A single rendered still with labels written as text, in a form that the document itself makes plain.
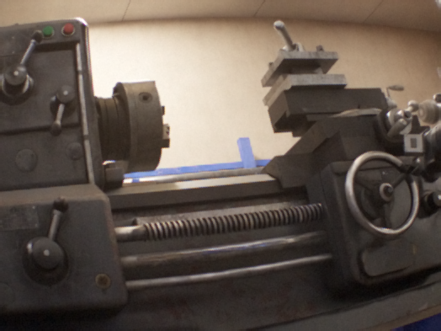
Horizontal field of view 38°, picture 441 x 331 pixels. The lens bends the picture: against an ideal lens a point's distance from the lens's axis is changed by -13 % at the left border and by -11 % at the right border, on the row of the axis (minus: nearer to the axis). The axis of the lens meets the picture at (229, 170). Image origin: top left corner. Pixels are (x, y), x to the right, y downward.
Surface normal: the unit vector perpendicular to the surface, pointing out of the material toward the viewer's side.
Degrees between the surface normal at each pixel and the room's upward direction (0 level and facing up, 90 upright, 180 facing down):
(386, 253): 90
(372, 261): 90
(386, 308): 90
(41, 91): 90
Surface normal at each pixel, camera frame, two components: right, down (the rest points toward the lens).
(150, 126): 0.38, 0.07
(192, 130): 0.32, -0.36
